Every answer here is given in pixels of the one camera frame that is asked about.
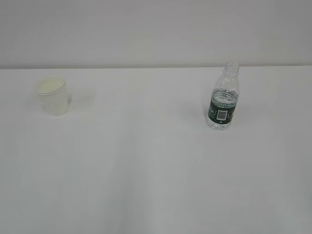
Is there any white paper cup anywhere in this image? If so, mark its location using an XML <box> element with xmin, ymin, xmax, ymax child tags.
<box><xmin>35</xmin><ymin>77</ymin><xmax>69</xmax><ymax>116</ymax></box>

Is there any clear water bottle green label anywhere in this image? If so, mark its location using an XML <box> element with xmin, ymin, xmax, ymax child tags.
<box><xmin>206</xmin><ymin>62</ymin><xmax>239</xmax><ymax>131</ymax></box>

